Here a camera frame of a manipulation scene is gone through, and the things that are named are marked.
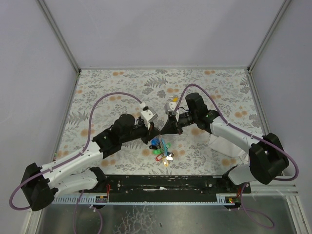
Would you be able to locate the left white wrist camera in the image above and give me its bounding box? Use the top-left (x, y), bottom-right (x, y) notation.
top-left (140, 102), bottom-right (158, 129)

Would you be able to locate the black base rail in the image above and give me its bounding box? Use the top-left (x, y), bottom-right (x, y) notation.
top-left (84, 175), bottom-right (243, 203)

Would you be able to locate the bunch of coloured key tags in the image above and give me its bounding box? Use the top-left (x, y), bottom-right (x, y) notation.
top-left (149, 135), bottom-right (174, 167)

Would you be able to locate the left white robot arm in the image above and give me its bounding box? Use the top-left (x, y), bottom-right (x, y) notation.
top-left (20, 110), bottom-right (160, 211)

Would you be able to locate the yellow key tag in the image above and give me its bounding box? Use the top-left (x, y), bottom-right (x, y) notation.
top-left (169, 96), bottom-right (179, 102)

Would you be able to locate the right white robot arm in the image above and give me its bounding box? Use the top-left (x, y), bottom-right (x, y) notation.
top-left (160, 93), bottom-right (289, 185)

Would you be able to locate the floral patterned mat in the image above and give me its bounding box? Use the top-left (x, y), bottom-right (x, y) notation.
top-left (54, 69), bottom-right (262, 175)

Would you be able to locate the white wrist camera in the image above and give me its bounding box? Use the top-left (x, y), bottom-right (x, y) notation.
top-left (164, 101), bottom-right (179, 116)
top-left (140, 102), bottom-right (158, 129)

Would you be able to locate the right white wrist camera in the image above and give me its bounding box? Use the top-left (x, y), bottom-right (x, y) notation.
top-left (164, 101), bottom-right (179, 116)

